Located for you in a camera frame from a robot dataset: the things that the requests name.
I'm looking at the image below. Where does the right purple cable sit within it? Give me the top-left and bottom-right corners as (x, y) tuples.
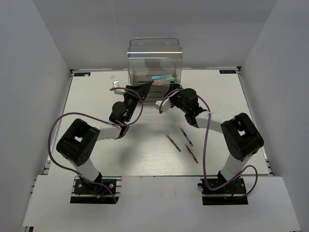
(158, 89), (258, 196)

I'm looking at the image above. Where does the right table label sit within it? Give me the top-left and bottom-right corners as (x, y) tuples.
(219, 70), (237, 74)

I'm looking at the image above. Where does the blue cap highlighter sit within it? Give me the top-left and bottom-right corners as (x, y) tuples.
(152, 75), (169, 80)

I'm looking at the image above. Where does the table label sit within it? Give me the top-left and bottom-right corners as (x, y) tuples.
(219, 70), (237, 74)
(74, 72), (91, 77)

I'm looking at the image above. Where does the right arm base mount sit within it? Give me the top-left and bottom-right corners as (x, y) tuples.
(197, 178), (248, 206)

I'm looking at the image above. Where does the purple gel pen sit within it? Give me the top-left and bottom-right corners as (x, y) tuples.
(164, 133), (181, 152)

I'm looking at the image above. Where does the green cap highlighter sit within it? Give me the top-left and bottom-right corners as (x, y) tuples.
(166, 76), (175, 81)

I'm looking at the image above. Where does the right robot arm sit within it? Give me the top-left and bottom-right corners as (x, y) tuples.
(158, 84), (265, 193)

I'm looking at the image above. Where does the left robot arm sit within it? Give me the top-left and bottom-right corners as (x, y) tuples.
(56, 82), (152, 193)

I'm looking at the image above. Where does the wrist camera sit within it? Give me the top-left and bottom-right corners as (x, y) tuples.
(155, 98), (172, 114)
(110, 81), (126, 95)

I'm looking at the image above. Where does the red gel pen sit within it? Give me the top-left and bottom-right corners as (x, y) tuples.
(184, 143), (198, 164)

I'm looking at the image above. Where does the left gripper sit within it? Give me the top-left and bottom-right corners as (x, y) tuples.
(123, 82), (152, 122)

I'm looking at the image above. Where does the clear plastic drawer organizer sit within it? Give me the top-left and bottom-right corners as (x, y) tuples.
(127, 37), (183, 103)

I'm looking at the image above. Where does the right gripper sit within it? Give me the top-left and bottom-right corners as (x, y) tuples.
(165, 81), (189, 114)

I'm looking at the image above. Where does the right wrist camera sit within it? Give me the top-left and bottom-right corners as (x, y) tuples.
(155, 98), (172, 114)

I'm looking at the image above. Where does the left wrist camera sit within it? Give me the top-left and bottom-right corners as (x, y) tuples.
(110, 81), (126, 95)

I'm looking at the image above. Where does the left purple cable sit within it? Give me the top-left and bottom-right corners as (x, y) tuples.
(47, 87), (144, 203)

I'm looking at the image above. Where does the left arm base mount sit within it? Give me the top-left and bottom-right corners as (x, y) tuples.
(70, 177), (122, 204)

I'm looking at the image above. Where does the left table label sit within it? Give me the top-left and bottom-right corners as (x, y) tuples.
(74, 72), (91, 77)

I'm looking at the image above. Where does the purple cable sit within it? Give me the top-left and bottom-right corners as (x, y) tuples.
(47, 87), (144, 203)
(158, 89), (258, 196)

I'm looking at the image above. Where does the green gel pen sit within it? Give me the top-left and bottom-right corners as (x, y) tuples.
(180, 127), (193, 146)

